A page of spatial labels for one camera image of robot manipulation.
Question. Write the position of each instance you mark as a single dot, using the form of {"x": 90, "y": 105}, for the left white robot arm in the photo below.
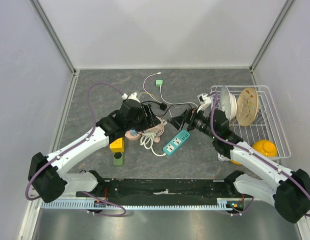
{"x": 48, "y": 174}

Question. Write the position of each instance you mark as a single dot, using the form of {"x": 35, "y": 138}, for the beige patterned plate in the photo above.
{"x": 247, "y": 106}

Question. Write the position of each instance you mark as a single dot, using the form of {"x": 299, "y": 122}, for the blue charger plug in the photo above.
{"x": 133, "y": 132}

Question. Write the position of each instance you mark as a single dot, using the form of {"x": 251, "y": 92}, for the white wire dish rack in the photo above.
{"x": 266, "y": 125}

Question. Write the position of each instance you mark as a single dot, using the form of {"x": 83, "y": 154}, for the light blue cable duct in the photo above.
{"x": 90, "y": 204}

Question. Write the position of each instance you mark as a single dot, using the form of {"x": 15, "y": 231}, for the teal power strip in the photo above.
{"x": 176, "y": 142}

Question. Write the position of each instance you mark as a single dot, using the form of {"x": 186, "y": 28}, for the light green plug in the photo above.
{"x": 159, "y": 82}

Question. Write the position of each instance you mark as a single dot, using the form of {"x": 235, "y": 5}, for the yellow bowl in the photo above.
{"x": 265, "y": 147}
{"x": 235, "y": 162}

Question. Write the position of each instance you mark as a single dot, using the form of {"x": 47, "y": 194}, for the yellow cube socket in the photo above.
{"x": 117, "y": 146}

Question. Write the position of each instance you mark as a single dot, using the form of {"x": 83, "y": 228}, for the pink round socket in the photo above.
{"x": 132, "y": 138}

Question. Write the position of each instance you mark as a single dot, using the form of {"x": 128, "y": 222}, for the white bowl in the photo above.
{"x": 227, "y": 103}

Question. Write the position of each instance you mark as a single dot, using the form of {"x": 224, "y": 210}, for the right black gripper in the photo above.
{"x": 188, "y": 117}

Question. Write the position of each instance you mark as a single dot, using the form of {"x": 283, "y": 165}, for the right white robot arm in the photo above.
{"x": 286, "y": 190}

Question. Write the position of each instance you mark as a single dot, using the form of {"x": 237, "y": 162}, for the yellow bowl front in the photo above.
{"x": 235, "y": 162}

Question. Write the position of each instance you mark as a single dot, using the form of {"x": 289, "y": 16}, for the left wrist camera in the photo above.
{"x": 134, "y": 96}

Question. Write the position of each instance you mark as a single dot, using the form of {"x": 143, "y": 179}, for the green power strip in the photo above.
{"x": 118, "y": 159}

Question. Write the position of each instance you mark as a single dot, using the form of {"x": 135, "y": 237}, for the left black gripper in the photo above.
{"x": 150, "y": 121}

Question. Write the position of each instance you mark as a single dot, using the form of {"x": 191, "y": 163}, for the yellow bowl right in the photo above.
{"x": 265, "y": 147}

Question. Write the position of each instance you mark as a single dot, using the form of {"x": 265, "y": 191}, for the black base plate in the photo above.
{"x": 165, "y": 192}

